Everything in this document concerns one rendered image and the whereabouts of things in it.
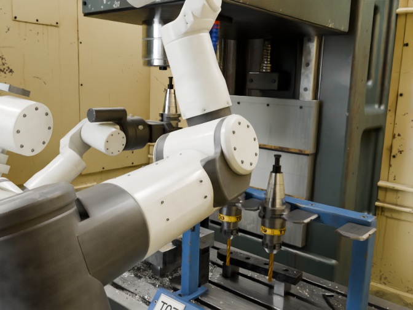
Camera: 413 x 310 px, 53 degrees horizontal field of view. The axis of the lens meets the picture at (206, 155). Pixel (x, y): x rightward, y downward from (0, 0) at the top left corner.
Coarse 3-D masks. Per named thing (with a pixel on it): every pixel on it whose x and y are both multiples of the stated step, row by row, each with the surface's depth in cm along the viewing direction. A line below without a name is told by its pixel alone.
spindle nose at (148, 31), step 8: (144, 24) 110; (152, 24) 107; (160, 24) 106; (144, 32) 110; (152, 32) 108; (144, 40) 110; (152, 40) 108; (160, 40) 107; (144, 48) 111; (152, 48) 108; (160, 48) 108; (144, 56) 111; (152, 56) 109; (160, 56) 108; (144, 64) 112; (152, 64) 109; (160, 64) 108; (168, 64) 108
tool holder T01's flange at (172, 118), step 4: (160, 116) 116; (164, 116) 117; (168, 116) 115; (172, 116) 115; (176, 116) 116; (180, 116) 118; (160, 120) 117; (164, 120) 117; (168, 120) 116; (172, 120) 116; (176, 120) 117; (180, 120) 118
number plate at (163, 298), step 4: (160, 296) 99; (164, 296) 99; (160, 300) 99; (164, 300) 98; (168, 300) 98; (172, 300) 97; (156, 304) 99; (160, 304) 98; (164, 304) 98; (168, 304) 97; (172, 304) 97; (176, 304) 96; (180, 304) 96; (156, 308) 98; (160, 308) 98; (164, 308) 97; (168, 308) 97; (172, 308) 96; (176, 308) 96; (180, 308) 95
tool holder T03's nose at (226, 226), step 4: (224, 224) 90; (228, 224) 90; (232, 224) 90; (236, 224) 90; (220, 228) 91; (224, 228) 90; (228, 228) 90; (232, 228) 90; (236, 228) 90; (224, 232) 90; (228, 232) 90; (232, 232) 90; (236, 232) 90; (224, 236) 91; (228, 236) 90; (232, 236) 90
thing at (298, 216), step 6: (294, 210) 83; (300, 210) 83; (282, 216) 80; (288, 216) 79; (294, 216) 79; (300, 216) 80; (306, 216) 80; (312, 216) 80; (318, 216) 81; (294, 222) 77; (300, 222) 77; (306, 222) 77
